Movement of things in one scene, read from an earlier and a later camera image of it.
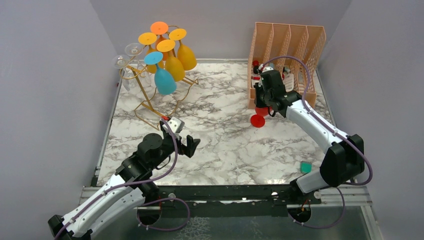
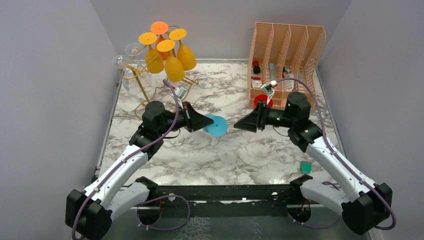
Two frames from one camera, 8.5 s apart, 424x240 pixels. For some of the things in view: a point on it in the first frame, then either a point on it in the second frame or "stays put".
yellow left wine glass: x=149 y=38 stays put
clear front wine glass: x=122 y=61 stays put
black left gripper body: x=181 y=148 -> x=185 y=106
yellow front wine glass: x=173 y=65 stays put
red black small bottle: x=255 y=65 stays put
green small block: x=306 y=167 stays put
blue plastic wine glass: x=165 y=83 -> x=219 y=127
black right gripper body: x=262 y=97 -> x=263 y=116
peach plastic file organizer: x=292 y=49 stays put
